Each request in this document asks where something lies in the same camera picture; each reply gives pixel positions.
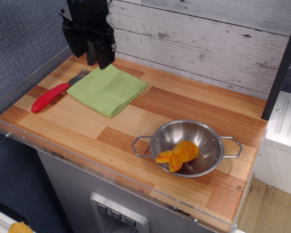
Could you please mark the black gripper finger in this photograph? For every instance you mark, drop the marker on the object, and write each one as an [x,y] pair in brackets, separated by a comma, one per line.
[103,53]
[76,42]

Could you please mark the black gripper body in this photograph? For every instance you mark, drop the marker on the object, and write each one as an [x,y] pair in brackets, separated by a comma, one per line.
[86,19]

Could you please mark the green towel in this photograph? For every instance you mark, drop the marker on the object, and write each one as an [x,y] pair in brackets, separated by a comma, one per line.
[107,91]

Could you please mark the orange plush fish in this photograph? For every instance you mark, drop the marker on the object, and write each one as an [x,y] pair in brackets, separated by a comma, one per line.
[183,152]

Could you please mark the clear acrylic table guard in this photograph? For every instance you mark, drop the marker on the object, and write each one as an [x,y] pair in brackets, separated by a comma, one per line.
[94,142]

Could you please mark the grey toy fridge cabinet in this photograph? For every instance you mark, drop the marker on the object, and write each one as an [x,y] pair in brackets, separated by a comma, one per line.
[73,187]

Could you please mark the silver dispenser button panel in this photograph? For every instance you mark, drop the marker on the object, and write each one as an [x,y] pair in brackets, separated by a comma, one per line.
[112,217]

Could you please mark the white ribbed appliance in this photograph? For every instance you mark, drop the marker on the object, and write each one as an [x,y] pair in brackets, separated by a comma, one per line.
[273,162]

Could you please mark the red handled fork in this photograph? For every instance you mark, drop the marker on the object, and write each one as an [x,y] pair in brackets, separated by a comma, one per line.
[46,98]

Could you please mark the steel colander with handles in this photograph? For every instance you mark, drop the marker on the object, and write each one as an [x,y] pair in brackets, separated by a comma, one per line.
[211,147]

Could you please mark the right black frame post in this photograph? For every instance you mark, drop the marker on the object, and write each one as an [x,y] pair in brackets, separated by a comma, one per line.
[278,82]

